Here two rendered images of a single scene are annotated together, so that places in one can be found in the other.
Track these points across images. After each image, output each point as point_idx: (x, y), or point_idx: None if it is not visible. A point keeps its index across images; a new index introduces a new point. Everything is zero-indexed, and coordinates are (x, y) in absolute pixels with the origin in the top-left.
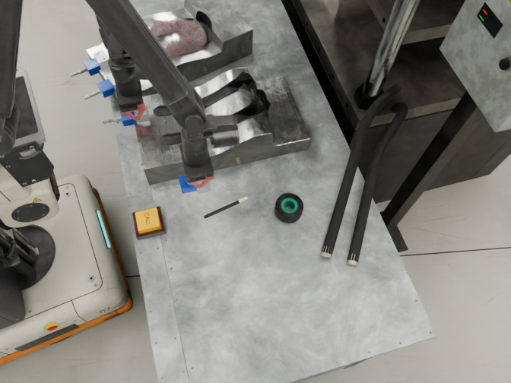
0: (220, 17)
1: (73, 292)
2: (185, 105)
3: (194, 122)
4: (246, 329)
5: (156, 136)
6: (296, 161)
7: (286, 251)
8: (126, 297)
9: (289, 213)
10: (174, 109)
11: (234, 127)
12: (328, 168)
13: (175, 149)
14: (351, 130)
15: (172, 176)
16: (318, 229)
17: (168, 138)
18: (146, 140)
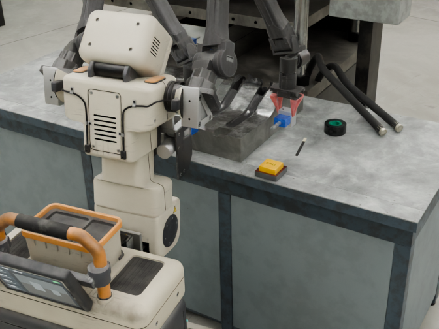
0: (171, 73)
1: None
2: (289, 28)
3: (294, 40)
4: (393, 174)
5: (222, 126)
6: (305, 115)
7: (360, 143)
8: None
9: (341, 125)
10: (285, 32)
11: (304, 47)
12: (325, 109)
13: (242, 125)
14: None
15: (251, 149)
16: (362, 129)
17: (230, 125)
18: (215, 134)
